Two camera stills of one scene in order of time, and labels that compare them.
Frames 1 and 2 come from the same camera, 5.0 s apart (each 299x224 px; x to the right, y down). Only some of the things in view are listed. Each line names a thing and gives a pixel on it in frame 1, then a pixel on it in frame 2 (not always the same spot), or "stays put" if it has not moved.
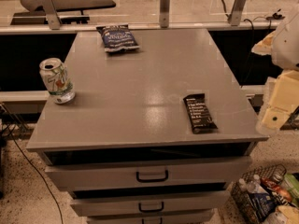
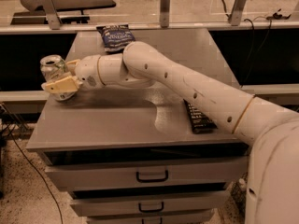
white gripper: (288, 46) to (87, 70)
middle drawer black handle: (151, 210) stays put
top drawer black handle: (166, 173) stays put
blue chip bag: (117, 37) stays put
